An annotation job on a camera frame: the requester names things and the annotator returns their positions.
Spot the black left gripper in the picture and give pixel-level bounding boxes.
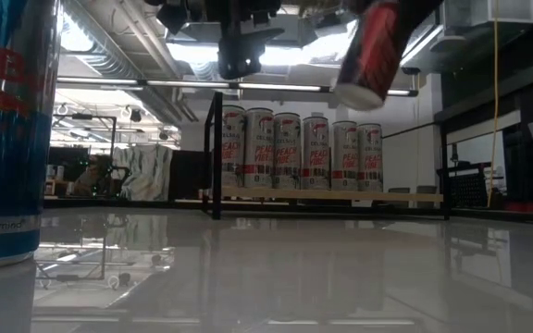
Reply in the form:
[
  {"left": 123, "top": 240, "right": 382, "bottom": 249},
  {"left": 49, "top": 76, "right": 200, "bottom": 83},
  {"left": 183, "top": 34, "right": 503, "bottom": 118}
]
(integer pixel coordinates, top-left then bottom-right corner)
[{"left": 196, "top": 0, "right": 286, "bottom": 80}]

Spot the dark red black-striped can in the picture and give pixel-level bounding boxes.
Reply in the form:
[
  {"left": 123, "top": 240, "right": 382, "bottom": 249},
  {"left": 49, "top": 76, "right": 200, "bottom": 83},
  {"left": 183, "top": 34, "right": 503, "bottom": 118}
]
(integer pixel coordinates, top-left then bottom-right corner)
[{"left": 331, "top": 0, "right": 406, "bottom": 112}]

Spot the blue silver Red Bull can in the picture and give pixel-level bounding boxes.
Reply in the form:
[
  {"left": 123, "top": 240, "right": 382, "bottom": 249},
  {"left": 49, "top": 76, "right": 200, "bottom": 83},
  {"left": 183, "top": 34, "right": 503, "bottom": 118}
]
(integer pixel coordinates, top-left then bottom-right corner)
[{"left": 0, "top": 0, "right": 63, "bottom": 273}]

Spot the long ceiling light bar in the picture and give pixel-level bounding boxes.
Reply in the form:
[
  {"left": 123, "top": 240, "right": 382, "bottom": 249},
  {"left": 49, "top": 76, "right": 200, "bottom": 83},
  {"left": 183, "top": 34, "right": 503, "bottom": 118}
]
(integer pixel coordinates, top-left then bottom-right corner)
[{"left": 56, "top": 76, "right": 419, "bottom": 97}]

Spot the white patterned cloth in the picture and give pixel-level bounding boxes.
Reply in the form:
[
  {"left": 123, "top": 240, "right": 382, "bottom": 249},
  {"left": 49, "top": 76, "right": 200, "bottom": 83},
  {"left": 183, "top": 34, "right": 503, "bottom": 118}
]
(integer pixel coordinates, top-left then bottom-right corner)
[{"left": 111, "top": 143, "right": 174, "bottom": 203}]

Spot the wooden tray board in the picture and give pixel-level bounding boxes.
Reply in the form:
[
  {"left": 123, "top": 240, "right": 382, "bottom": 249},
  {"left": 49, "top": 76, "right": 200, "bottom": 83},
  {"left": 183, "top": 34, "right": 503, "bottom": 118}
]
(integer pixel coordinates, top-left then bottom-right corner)
[{"left": 203, "top": 91, "right": 452, "bottom": 222}]

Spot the black perforated panel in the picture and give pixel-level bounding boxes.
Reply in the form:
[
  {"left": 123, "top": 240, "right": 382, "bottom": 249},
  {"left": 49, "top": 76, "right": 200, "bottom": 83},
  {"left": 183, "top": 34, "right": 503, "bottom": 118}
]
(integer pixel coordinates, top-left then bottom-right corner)
[{"left": 449, "top": 161, "right": 492, "bottom": 209}]

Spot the person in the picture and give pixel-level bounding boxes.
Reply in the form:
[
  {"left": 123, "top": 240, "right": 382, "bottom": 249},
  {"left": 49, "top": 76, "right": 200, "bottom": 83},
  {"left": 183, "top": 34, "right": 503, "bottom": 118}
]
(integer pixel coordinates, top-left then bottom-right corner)
[{"left": 72, "top": 154, "right": 127, "bottom": 198}]

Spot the red flat object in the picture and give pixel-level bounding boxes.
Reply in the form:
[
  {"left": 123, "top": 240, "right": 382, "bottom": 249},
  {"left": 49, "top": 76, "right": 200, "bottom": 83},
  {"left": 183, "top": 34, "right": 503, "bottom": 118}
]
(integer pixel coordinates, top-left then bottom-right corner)
[{"left": 502, "top": 202, "right": 533, "bottom": 214}]

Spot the silver corrugated air duct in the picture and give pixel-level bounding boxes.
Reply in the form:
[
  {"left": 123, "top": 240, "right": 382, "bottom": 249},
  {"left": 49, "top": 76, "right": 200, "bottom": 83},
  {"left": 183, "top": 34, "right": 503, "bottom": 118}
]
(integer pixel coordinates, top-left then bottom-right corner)
[{"left": 60, "top": 0, "right": 141, "bottom": 80}]

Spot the black metal rack frame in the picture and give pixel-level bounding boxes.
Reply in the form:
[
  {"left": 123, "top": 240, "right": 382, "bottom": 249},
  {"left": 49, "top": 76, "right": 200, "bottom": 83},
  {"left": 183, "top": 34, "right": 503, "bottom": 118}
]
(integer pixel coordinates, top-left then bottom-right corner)
[{"left": 51, "top": 113, "right": 118, "bottom": 154}]

